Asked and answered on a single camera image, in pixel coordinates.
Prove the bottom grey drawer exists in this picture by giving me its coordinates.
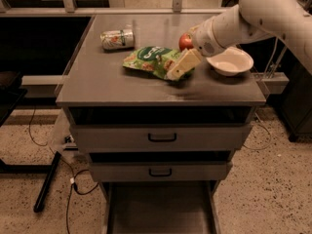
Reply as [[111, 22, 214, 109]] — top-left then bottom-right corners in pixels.
[[101, 181, 221, 234]]

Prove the crushed soda can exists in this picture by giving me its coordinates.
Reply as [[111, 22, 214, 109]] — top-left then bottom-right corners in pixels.
[[100, 29, 135, 51]]

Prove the green rice chip bag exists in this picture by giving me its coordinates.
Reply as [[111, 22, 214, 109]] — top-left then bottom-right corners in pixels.
[[123, 47, 182, 80]]

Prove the black table leg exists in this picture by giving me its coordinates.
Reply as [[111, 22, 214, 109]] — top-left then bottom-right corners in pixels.
[[33, 152, 61, 213]]

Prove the red apple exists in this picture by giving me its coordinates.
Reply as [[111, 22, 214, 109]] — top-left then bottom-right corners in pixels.
[[178, 33, 193, 51]]

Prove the grey drawer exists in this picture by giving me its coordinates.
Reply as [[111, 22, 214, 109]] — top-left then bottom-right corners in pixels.
[[101, 181, 221, 234], [67, 106, 252, 152], [90, 151, 232, 182]]

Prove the middle grey drawer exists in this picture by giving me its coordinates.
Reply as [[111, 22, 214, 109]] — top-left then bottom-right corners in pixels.
[[90, 151, 232, 182]]

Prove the black floor cable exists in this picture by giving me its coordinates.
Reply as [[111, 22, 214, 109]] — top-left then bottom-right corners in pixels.
[[28, 107, 99, 234]]

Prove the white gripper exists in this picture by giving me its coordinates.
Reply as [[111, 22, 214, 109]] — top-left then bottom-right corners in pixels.
[[167, 17, 226, 81]]

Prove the grey drawer cabinet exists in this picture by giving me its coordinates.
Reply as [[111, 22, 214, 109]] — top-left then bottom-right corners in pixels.
[[56, 13, 267, 234]]

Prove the white bowl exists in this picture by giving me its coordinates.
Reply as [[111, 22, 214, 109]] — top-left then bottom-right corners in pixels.
[[207, 47, 254, 77]]

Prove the top grey drawer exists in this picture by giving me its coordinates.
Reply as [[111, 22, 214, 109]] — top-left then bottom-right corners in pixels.
[[67, 106, 252, 152]]

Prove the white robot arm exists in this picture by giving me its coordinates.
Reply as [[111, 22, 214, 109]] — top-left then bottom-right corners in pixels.
[[167, 0, 312, 81]]

